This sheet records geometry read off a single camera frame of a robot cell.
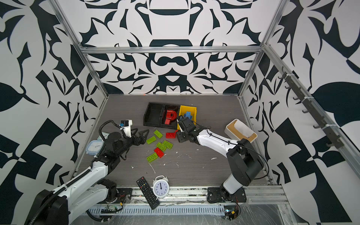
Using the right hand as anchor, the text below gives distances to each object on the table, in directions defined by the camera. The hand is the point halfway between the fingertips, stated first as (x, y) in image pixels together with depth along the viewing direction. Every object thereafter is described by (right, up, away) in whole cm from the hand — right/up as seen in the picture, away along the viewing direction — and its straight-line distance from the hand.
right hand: (181, 133), depth 89 cm
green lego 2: (-13, -9, +3) cm, 16 cm away
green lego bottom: (-18, -14, -2) cm, 23 cm away
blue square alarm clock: (-54, -8, -1) cm, 55 cm away
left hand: (-22, +5, -8) cm, 24 cm away
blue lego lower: (+5, +11, +10) cm, 16 cm away
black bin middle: (-5, +4, +12) cm, 14 cm away
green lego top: (-15, -2, +8) cm, 17 cm away
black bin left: (-20, +11, +13) cm, 27 cm away
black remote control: (-17, -28, -15) cm, 37 cm away
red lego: (-13, -12, -2) cm, 18 cm away
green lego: (-20, -5, +4) cm, 21 cm away
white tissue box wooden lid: (+38, +2, +5) cm, 38 cm away
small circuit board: (+25, -36, -18) cm, 48 cm away
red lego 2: (-7, -2, +7) cm, 11 cm away
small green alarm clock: (-51, -2, +5) cm, 51 cm away
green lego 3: (-9, -8, +3) cm, 12 cm away
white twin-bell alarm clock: (-11, -26, -14) cm, 31 cm away
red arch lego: (-7, +10, +16) cm, 20 cm away
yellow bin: (+2, +15, +14) cm, 20 cm away
